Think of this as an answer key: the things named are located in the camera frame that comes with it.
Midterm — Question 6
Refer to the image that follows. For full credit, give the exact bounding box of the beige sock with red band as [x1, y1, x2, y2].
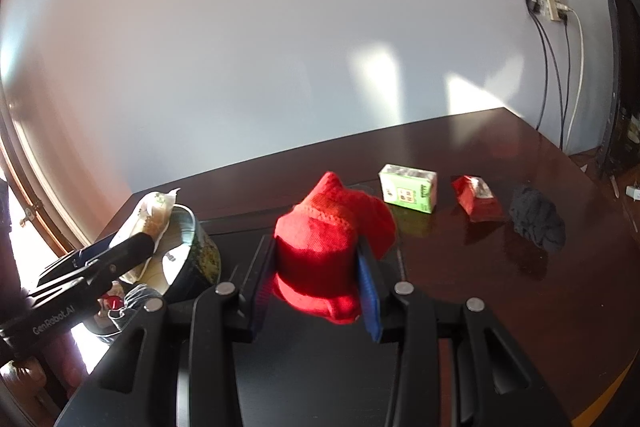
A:
[99, 293, 126, 314]

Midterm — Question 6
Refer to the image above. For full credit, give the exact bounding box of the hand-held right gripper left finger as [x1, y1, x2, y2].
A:
[52, 234, 278, 427]

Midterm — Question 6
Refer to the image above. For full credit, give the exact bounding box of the red snack packet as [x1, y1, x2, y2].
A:
[451, 175, 505, 223]

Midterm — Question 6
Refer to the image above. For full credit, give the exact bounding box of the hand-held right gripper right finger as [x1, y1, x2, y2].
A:
[356, 237, 571, 427]

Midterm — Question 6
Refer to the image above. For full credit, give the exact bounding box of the black desk mat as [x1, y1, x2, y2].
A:
[175, 179, 466, 427]

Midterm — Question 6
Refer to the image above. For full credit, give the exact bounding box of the wall power socket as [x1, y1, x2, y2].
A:
[522, 0, 570, 24]

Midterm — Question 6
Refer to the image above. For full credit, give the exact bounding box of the white power cable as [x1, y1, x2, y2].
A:
[567, 8, 586, 151]

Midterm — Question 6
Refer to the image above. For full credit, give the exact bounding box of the green tissue packet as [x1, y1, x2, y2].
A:
[378, 163, 439, 214]

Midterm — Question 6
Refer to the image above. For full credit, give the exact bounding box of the white sock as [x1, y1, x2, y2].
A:
[160, 247, 193, 269]

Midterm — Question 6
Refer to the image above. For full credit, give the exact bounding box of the cream patterned snack packet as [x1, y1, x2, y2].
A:
[109, 188, 182, 285]

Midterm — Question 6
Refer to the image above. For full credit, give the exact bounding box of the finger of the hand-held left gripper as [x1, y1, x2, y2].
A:
[36, 243, 115, 284]
[90, 233, 157, 283]

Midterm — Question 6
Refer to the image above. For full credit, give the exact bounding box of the black flat screen television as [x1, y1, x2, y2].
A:
[595, 0, 640, 182]

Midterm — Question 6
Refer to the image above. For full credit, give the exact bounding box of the round metal bowl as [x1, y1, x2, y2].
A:
[82, 204, 222, 338]

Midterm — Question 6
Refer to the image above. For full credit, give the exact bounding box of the black power cable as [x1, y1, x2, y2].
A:
[530, 13, 550, 131]
[557, 23, 572, 148]

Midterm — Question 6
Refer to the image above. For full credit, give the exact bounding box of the black sock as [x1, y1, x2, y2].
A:
[508, 186, 567, 254]

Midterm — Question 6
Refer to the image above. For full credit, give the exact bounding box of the wooden window frame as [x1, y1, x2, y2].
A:
[0, 94, 98, 260]

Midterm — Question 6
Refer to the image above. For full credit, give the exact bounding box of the grey sock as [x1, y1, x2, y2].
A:
[107, 284, 167, 333]

